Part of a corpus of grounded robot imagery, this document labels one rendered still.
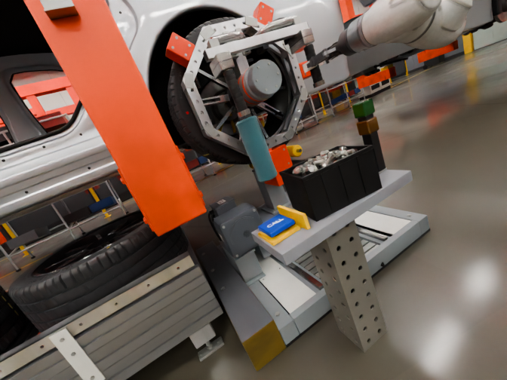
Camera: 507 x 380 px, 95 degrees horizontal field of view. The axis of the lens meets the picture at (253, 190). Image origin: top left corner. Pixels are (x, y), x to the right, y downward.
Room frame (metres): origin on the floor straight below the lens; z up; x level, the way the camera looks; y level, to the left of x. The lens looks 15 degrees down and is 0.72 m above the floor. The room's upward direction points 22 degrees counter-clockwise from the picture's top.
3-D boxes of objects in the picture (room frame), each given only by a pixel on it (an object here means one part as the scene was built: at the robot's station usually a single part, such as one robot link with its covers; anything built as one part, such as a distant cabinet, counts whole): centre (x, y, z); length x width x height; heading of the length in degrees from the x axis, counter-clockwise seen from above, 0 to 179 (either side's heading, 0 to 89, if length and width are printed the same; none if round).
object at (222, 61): (0.86, -0.06, 0.93); 0.09 x 0.05 x 0.05; 19
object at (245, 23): (1.11, -0.15, 0.85); 0.54 x 0.07 x 0.54; 109
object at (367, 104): (0.64, -0.37, 0.64); 0.04 x 0.04 x 0.04; 19
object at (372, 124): (0.64, -0.37, 0.59); 0.04 x 0.04 x 0.04; 19
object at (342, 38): (0.79, -0.44, 0.83); 0.09 x 0.08 x 0.07; 19
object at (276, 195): (1.27, -0.10, 0.32); 0.40 x 0.30 x 0.28; 109
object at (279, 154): (1.15, -0.14, 0.48); 0.16 x 0.12 x 0.17; 19
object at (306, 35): (0.97, -0.38, 0.93); 0.09 x 0.05 x 0.05; 19
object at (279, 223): (0.52, -0.02, 0.47); 0.07 x 0.07 x 0.02; 19
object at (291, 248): (0.58, -0.18, 0.44); 0.43 x 0.17 x 0.03; 109
